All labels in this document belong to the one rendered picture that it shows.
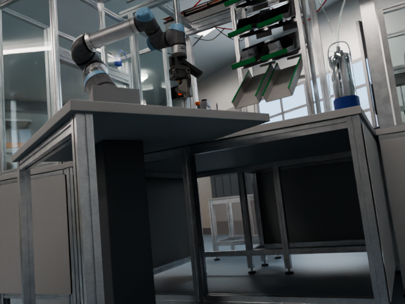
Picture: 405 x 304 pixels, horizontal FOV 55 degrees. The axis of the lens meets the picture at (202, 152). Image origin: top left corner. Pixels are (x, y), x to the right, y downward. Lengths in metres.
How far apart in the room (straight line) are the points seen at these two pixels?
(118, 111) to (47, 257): 1.41
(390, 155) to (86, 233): 1.65
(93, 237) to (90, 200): 0.09
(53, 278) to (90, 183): 1.35
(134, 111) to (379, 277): 1.01
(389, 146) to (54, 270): 1.89
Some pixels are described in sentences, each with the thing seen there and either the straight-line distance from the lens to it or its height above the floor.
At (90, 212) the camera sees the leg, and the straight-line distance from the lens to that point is 1.04.
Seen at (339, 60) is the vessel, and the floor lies 1.36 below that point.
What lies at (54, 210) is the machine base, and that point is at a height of 0.61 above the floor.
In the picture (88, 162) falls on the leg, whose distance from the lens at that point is 1.04.
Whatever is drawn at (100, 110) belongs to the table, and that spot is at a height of 0.83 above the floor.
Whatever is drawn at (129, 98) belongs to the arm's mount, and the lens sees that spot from 1.55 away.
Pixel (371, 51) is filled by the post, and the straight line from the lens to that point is 2.96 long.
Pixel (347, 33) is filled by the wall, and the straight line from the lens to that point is 5.39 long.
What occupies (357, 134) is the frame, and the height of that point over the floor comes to 0.76.
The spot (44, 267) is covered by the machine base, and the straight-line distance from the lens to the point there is 2.37.
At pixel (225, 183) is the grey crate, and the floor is 0.76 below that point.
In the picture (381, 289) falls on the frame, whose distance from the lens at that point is 1.54.
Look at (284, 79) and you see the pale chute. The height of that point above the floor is 1.11.
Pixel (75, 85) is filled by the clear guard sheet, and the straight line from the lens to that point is 3.26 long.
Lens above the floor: 0.56
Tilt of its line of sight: 8 degrees up
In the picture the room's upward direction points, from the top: 6 degrees counter-clockwise
